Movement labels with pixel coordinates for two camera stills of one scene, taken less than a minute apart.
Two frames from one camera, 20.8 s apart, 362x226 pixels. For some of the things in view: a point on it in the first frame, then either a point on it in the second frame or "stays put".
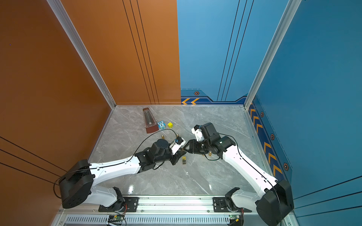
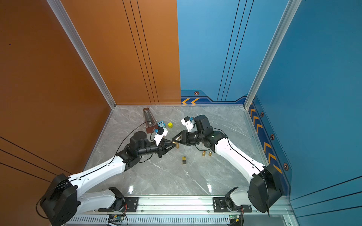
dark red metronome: [151, 125] stays put
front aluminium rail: [157, 211] stays put
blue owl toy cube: [161, 125] stays put
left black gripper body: [175, 157] to [160, 149]
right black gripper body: [197, 147] to [188, 138]
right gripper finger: [185, 146] to [174, 139]
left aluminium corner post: [59, 10] stays put
